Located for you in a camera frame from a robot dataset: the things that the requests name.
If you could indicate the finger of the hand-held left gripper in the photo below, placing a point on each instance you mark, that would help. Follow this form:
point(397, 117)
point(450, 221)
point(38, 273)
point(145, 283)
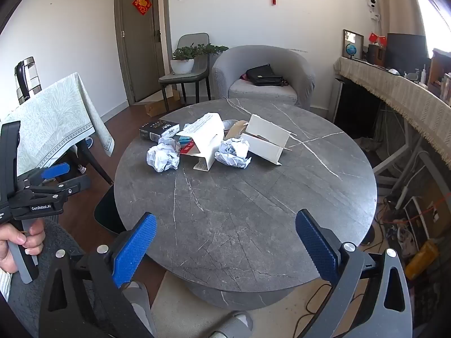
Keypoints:
point(74, 186)
point(56, 171)

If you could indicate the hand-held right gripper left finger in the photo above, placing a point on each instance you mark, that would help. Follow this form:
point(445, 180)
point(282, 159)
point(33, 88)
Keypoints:
point(135, 250)

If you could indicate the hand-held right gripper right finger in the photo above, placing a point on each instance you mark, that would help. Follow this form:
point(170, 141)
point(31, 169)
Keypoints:
point(317, 246)

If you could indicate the black trash bin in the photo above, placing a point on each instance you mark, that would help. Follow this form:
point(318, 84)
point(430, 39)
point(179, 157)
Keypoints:
point(109, 211)

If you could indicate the paper ball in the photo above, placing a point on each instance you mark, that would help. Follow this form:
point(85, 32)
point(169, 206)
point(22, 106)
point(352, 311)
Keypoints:
point(232, 153)
point(162, 156)

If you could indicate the black box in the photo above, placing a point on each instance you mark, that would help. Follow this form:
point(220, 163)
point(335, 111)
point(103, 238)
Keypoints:
point(155, 130)

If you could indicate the red packet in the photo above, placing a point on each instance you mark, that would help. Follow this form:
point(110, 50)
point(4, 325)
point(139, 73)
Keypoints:
point(186, 149)

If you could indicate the white box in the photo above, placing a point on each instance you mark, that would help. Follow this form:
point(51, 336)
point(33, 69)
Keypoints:
point(264, 141)

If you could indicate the white torn carton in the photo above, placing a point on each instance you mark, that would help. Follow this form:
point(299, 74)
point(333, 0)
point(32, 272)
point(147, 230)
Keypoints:
point(208, 137)

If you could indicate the cardboard tube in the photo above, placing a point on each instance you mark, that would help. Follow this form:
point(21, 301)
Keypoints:
point(238, 128)

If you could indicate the person's left hand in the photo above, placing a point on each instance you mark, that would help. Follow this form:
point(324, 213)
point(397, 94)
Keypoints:
point(35, 239)

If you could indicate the black-legged dining table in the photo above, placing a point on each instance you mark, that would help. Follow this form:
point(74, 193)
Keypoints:
point(98, 169)

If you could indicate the table with patterned cloth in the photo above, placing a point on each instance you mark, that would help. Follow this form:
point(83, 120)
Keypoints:
point(53, 119)

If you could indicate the grey slipper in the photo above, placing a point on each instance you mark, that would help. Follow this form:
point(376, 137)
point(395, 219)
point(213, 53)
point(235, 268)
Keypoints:
point(141, 310)
point(232, 324)

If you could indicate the round grey marble table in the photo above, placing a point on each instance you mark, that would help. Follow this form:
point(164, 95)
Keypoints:
point(246, 211)

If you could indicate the yellow bag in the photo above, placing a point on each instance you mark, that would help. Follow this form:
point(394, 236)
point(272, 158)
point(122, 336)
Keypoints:
point(421, 258)

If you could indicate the brown cardboard box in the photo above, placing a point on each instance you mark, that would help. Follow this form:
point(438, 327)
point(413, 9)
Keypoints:
point(428, 214)

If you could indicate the flat cardboard box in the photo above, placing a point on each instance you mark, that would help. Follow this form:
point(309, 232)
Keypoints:
point(158, 107)

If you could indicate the grey door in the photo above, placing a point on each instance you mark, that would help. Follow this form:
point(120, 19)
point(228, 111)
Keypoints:
point(141, 49)

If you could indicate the white panel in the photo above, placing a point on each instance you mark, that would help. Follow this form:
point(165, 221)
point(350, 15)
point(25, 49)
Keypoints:
point(338, 98)

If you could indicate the grey dining chair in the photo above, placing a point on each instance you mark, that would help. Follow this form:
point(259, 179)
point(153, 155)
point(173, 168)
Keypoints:
point(183, 77)

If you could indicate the potted plant white pot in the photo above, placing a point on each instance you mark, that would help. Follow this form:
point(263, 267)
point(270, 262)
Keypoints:
point(182, 65)

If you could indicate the grey armchair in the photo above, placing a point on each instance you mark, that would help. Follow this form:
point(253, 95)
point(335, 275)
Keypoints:
point(299, 74)

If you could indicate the black handbag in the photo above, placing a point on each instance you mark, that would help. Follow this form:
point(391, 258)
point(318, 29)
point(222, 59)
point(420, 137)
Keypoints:
point(264, 75)

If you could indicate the red diamond door decoration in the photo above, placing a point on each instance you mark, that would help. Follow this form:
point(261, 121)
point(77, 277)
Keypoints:
point(142, 4)

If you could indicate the small blue globe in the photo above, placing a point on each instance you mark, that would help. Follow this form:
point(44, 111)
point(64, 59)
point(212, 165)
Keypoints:
point(351, 49)

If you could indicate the dark wooden box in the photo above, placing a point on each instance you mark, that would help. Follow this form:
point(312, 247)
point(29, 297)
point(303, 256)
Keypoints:
point(374, 54)

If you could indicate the white bottle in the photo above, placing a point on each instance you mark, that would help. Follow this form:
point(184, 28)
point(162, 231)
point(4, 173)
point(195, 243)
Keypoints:
point(424, 75)

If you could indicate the black monitor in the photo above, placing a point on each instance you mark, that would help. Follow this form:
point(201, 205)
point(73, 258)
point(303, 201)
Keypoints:
point(405, 51)

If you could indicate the small red flags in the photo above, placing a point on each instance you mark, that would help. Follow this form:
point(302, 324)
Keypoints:
point(377, 38)

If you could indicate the wooden desk organizer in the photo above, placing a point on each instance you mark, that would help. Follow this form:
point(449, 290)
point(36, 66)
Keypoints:
point(438, 67)

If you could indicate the window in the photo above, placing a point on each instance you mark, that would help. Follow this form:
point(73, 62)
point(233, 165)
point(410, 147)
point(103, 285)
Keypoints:
point(431, 5)

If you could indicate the white desk frame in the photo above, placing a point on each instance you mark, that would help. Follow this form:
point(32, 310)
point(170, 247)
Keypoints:
point(391, 169)

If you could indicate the picture frame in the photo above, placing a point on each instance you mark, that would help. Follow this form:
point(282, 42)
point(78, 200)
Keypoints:
point(359, 40)

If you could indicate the white security camera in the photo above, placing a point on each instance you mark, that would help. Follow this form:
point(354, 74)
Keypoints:
point(372, 2)

